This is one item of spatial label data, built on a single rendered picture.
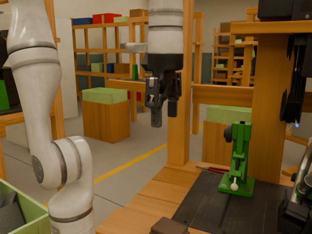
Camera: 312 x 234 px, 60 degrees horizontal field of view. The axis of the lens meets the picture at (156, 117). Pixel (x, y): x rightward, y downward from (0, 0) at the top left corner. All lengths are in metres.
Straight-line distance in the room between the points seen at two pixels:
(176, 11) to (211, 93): 0.82
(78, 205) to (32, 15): 0.39
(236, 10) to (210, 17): 1.11
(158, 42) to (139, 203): 0.69
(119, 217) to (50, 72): 0.58
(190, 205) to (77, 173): 0.56
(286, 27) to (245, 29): 0.13
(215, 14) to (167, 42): 11.42
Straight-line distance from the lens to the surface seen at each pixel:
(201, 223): 0.95
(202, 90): 1.34
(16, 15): 0.64
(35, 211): 1.02
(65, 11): 8.89
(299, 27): 1.07
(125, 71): 6.61
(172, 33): 0.54
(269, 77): 1.20
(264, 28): 1.07
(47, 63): 0.57
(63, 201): 0.61
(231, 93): 1.31
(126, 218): 0.97
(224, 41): 11.69
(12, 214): 1.09
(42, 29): 0.60
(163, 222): 0.90
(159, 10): 0.55
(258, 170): 1.30
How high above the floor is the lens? 1.45
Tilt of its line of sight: 14 degrees down
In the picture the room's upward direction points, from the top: straight up
